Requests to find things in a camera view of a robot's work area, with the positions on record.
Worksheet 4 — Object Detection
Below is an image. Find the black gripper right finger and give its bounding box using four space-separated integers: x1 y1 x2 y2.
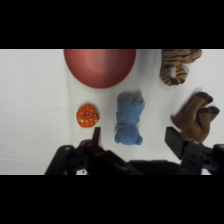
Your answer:
164 126 201 160

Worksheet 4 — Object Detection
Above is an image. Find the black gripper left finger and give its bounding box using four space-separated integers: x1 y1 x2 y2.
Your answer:
79 126 111 158

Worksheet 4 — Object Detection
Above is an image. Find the red orange patterned ball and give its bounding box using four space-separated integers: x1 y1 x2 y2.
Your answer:
75 103 101 129

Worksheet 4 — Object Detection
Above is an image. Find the pink bowl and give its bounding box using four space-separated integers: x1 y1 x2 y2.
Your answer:
63 49 137 90

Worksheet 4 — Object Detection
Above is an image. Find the brown plush toy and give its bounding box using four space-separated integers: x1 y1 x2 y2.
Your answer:
170 91 221 144

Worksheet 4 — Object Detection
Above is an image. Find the blue plush toy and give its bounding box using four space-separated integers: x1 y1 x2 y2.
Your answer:
114 91 146 146

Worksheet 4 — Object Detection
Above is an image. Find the tiger striped plush toy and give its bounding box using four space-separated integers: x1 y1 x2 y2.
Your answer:
159 49 203 86

